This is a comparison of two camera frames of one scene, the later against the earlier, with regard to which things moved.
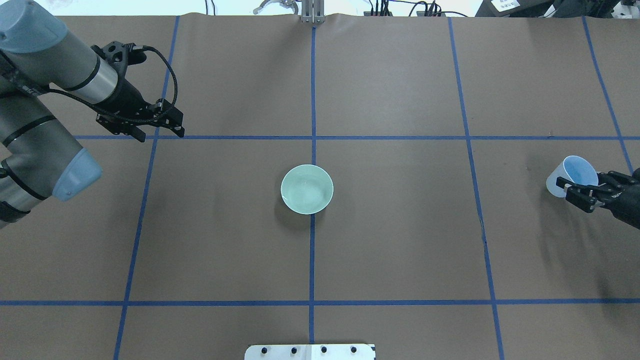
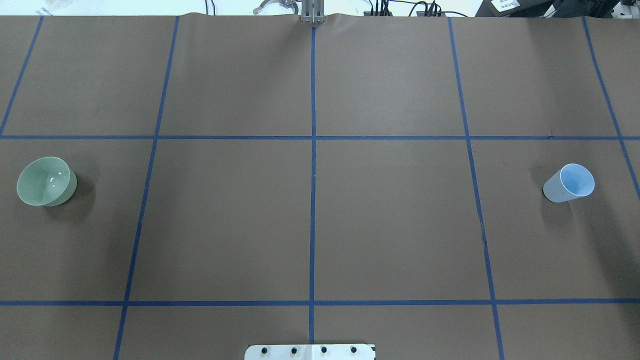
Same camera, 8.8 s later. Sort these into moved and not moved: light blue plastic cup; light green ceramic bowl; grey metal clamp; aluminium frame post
Moved: light blue plastic cup; light green ceramic bowl
Not moved: aluminium frame post; grey metal clamp
